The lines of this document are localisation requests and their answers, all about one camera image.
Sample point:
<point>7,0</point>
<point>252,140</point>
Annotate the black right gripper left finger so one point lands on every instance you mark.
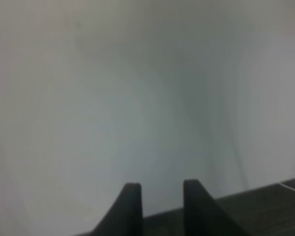
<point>125,217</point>

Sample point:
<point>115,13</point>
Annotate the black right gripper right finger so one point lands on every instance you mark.
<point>203,216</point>

